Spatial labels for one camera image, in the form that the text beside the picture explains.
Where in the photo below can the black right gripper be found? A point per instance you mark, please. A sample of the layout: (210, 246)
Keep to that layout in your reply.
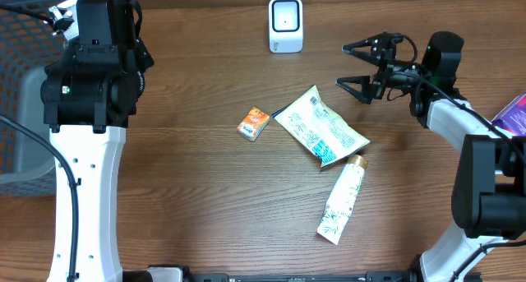
(380, 48)

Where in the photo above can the gold wet wipes pack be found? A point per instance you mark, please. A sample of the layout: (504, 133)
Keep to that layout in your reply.
(319, 128)

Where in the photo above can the small orange box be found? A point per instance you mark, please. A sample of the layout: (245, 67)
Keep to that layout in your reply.
(253, 124)

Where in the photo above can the white floral tube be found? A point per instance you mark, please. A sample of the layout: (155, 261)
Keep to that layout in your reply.
(339, 206)

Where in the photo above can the red purple snack packet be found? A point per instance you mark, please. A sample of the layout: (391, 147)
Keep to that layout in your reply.
(512, 117)

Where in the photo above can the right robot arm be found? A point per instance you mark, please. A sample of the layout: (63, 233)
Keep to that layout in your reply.
(488, 197)

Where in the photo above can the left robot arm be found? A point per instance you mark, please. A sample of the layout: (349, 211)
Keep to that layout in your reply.
(89, 96)

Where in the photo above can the white barcode scanner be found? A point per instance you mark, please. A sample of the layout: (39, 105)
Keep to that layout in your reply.
(285, 26)

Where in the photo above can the grey plastic mesh basket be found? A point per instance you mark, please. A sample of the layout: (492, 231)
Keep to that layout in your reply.
(27, 47)

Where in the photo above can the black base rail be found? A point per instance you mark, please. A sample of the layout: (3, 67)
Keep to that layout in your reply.
(160, 273)

